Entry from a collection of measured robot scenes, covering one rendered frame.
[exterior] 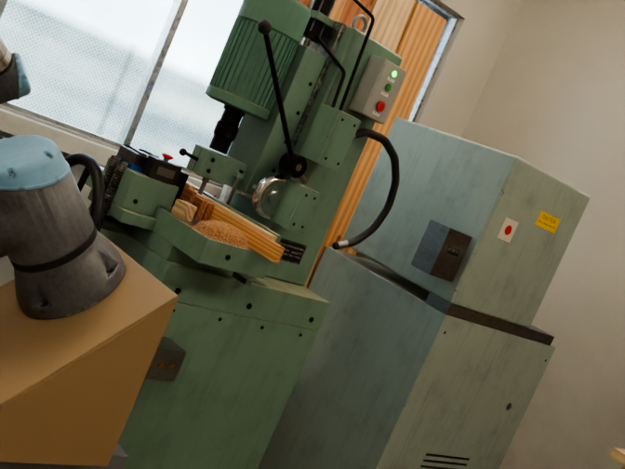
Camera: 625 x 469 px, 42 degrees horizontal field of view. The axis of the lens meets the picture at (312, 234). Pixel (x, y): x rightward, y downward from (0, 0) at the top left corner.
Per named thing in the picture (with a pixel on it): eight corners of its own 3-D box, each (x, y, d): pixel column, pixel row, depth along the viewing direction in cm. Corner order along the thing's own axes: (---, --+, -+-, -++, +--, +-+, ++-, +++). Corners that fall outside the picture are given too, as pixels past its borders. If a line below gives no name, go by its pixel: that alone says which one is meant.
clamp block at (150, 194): (94, 189, 202) (107, 155, 201) (139, 202, 211) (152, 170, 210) (121, 207, 191) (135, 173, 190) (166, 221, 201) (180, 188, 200)
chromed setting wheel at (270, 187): (243, 210, 212) (260, 167, 211) (275, 221, 221) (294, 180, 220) (249, 214, 210) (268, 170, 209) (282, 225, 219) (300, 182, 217)
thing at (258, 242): (137, 178, 235) (142, 165, 235) (142, 180, 237) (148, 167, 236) (272, 261, 188) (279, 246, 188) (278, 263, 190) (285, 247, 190)
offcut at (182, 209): (170, 212, 196) (176, 198, 195) (180, 215, 198) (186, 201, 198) (180, 219, 193) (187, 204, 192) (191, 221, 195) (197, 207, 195)
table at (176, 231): (53, 173, 218) (60, 153, 217) (145, 201, 239) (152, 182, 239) (165, 254, 175) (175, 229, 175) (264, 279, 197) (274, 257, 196)
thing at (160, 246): (92, 207, 219) (98, 193, 218) (154, 224, 234) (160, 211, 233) (166, 261, 191) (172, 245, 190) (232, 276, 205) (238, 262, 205)
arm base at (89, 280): (140, 281, 138) (120, 234, 133) (36, 335, 132) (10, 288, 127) (104, 238, 153) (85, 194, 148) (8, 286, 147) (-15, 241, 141)
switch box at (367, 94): (347, 108, 223) (370, 54, 221) (369, 119, 230) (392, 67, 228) (362, 113, 219) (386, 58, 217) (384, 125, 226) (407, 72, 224)
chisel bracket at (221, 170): (182, 173, 213) (195, 143, 213) (222, 186, 223) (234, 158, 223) (197, 180, 208) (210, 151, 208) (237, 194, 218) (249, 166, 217)
